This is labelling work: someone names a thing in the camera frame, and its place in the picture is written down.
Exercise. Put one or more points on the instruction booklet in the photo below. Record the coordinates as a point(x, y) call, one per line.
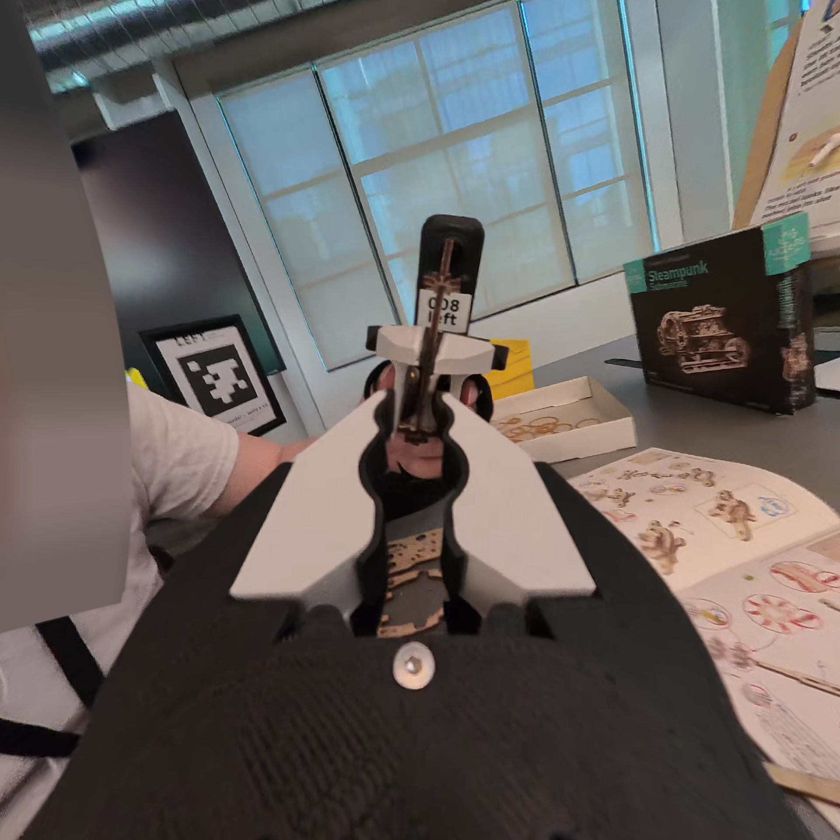
point(709, 525)

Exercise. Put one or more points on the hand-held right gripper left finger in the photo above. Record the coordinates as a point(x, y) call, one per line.
point(308, 525)

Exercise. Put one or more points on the wooden axle with gears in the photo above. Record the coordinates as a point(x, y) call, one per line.
point(432, 348)

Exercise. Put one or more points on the large window with blinds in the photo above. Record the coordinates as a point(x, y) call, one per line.
point(446, 164)

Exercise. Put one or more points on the cardboard instruction board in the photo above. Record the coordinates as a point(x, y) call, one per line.
point(807, 131)

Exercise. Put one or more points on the pile of rubber bands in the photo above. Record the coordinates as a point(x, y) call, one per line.
point(538, 428)

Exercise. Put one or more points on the black wall board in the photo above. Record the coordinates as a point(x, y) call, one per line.
point(164, 229)

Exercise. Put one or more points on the black model kit box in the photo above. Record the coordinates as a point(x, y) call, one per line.
point(709, 328)

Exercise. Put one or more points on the white cardboard tray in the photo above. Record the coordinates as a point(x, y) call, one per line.
point(610, 403)

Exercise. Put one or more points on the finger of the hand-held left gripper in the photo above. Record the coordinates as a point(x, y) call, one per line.
point(401, 348)
point(469, 358)

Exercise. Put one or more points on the person's left hand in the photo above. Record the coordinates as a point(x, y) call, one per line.
point(423, 457)

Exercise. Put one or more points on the yellow plastic bin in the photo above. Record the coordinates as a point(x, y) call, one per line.
point(515, 371)

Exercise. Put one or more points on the person's left forearm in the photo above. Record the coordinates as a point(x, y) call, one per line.
point(262, 472)

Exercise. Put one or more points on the tapered wooden stick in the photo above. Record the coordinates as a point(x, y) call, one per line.
point(807, 784)

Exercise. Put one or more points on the framed marker board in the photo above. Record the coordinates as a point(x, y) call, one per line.
point(220, 380)

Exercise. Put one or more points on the laser-cut wooden parts sheet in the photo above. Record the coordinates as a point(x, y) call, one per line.
point(413, 548)

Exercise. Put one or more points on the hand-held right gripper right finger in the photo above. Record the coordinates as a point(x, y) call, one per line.
point(518, 525)

